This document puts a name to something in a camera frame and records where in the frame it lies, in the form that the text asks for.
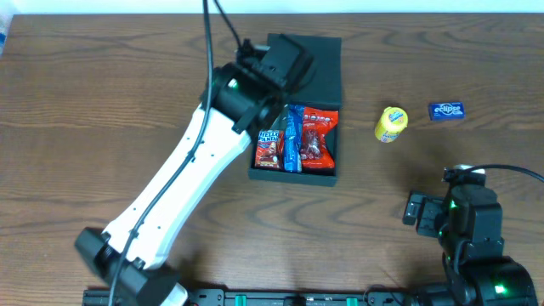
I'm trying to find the blue Eclipse mint tin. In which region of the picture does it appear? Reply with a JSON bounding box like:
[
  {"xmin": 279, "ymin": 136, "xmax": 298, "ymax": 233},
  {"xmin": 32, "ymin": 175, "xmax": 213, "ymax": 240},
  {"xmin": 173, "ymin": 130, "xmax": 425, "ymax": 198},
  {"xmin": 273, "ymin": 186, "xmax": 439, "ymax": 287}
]
[{"xmin": 428, "ymin": 102, "xmax": 466, "ymax": 122}]

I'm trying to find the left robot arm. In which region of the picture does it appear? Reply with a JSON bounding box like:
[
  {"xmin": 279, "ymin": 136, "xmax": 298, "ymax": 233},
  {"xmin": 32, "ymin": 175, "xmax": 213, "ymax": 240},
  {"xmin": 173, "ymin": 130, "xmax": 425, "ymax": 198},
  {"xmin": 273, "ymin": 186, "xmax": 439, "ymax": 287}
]
[{"xmin": 75, "ymin": 34, "xmax": 314, "ymax": 305}]

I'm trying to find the blue Oreo cookie pack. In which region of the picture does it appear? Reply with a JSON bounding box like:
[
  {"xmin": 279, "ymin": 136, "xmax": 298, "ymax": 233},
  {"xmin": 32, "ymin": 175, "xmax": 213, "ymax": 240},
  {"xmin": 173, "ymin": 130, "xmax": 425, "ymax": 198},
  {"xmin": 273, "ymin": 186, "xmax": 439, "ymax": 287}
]
[{"xmin": 283, "ymin": 105, "xmax": 305, "ymax": 173}]

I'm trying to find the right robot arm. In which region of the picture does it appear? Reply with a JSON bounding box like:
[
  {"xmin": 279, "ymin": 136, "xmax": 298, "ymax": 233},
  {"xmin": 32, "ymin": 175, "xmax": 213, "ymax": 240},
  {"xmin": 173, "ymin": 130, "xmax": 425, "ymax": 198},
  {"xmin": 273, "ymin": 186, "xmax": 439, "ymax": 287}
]
[{"xmin": 402, "ymin": 165, "xmax": 538, "ymax": 306}]

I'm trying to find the yellow Mentos gum bottle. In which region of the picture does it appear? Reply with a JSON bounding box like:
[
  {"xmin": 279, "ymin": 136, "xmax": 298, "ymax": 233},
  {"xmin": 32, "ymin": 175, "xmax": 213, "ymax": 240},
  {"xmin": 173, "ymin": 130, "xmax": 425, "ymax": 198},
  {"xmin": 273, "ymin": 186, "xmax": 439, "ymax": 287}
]
[{"xmin": 374, "ymin": 106, "xmax": 409, "ymax": 143}]

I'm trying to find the dark green box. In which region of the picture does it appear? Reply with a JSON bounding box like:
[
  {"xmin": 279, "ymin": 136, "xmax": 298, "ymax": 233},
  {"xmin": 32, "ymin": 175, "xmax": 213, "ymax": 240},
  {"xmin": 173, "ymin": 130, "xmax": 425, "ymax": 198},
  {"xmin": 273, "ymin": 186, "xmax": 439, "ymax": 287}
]
[{"xmin": 248, "ymin": 34, "xmax": 343, "ymax": 187}]

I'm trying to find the red Hello Panda box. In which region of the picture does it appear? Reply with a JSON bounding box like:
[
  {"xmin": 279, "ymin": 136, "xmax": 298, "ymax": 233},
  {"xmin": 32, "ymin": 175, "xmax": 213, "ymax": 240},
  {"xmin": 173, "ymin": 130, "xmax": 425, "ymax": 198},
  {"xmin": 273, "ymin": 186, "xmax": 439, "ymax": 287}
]
[{"xmin": 254, "ymin": 130, "xmax": 284, "ymax": 170}]

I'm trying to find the red candy bag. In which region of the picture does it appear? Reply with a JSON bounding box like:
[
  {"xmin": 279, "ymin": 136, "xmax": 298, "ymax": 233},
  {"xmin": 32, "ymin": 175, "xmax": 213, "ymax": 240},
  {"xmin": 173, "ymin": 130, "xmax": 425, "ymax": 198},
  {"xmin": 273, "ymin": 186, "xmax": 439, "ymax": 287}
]
[{"xmin": 299, "ymin": 107, "xmax": 338, "ymax": 169}]

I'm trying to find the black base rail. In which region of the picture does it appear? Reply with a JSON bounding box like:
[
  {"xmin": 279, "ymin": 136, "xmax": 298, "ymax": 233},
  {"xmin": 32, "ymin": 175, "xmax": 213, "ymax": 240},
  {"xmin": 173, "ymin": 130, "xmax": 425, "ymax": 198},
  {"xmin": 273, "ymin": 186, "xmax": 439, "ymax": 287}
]
[{"xmin": 82, "ymin": 288, "xmax": 426, "ymax": 306}]

